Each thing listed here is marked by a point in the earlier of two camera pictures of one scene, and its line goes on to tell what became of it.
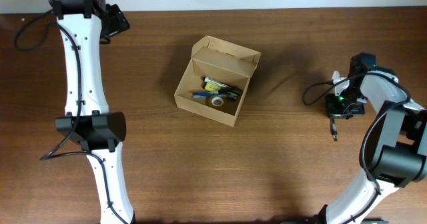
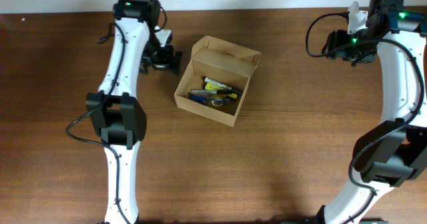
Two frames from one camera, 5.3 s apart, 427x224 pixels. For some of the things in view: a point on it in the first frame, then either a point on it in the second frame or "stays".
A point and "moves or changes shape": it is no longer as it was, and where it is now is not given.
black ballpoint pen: [333, 131] -> [213, 100]
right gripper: [338, 114] -> [338, 46]
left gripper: [117, 22] -> [163, 61]
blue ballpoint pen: [213, 94] moves or changes shape
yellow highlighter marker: [211, 87] stays
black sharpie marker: [229, 89] -> [211, 92]
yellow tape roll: [217, 99] stays
